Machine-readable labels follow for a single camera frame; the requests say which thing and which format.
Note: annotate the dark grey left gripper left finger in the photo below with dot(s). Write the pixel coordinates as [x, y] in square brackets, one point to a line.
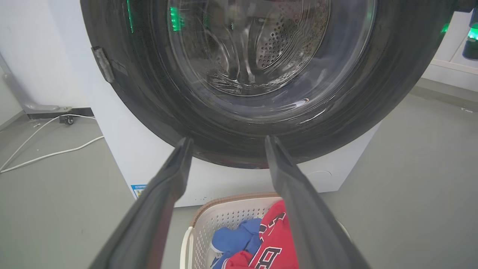
[149, 216]

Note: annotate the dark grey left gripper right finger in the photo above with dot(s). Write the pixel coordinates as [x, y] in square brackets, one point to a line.
[310, 216]

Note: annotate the white washing machine body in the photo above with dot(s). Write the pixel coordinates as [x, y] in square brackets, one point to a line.
[145, 157]

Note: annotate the black round washing machine door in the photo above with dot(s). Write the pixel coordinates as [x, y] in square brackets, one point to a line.
[261, 74]

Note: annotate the blue energy label sticker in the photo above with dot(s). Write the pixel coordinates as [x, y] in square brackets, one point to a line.
[137, 189]

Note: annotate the red jersey with lettering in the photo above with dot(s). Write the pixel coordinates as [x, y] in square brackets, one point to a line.
[274, 243]

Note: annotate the white perforated laundry basket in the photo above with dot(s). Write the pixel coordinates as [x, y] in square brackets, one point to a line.
[220, 228]

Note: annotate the blue garment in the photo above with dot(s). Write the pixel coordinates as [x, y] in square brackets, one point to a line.
[237, 239]

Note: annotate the black device with green light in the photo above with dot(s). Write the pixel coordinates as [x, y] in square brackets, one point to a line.
[471, 37]

